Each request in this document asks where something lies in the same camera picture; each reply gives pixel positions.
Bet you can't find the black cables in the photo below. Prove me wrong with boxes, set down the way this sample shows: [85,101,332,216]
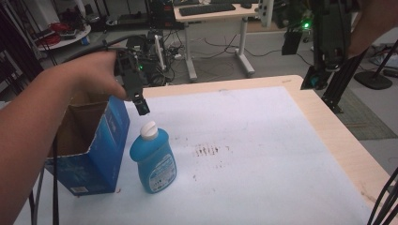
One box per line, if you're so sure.
[367,166,398,225]
[27,134,61,225]

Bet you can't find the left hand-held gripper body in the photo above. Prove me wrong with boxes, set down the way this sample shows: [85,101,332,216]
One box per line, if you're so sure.
[114,46,148,101]

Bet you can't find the black round stand base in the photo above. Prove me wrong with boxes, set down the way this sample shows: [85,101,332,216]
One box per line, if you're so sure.
[353,40,398,91]

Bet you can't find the person's left hand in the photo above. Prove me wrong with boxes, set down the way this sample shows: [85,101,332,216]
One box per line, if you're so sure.
[51,51,130,101]

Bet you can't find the blue cardboard box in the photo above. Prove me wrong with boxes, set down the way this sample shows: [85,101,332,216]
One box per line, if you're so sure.
[44,92,131,197]

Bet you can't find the person's right hand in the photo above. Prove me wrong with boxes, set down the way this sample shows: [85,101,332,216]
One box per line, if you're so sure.
[346,0,398,59]

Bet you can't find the round white table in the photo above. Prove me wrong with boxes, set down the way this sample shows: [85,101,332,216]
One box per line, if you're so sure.
[37,23,92,53]

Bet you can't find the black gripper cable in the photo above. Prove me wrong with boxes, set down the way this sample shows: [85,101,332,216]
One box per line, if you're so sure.
[62,34,136,64]

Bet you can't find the black equipment with cables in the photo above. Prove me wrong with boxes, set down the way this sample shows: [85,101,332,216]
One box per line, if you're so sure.
[126,30,176,88]

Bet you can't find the blue bottle with white cap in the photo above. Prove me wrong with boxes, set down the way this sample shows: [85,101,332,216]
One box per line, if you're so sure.
[129,120,178,195]

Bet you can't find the black metal stand leg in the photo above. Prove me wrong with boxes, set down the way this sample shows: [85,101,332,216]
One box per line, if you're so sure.
[320,50,368,114]

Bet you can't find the red cable coil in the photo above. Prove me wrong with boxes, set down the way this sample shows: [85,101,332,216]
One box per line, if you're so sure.
[37,22,70,48]

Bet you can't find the black keyboard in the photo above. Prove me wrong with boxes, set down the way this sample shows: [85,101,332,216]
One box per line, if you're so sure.
[178,3,237,17]

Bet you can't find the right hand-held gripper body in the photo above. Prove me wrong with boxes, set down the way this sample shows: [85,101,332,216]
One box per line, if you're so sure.
[312,0,354,73]

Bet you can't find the white desk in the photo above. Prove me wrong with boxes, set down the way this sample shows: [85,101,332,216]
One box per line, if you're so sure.
[173,3,265,83]

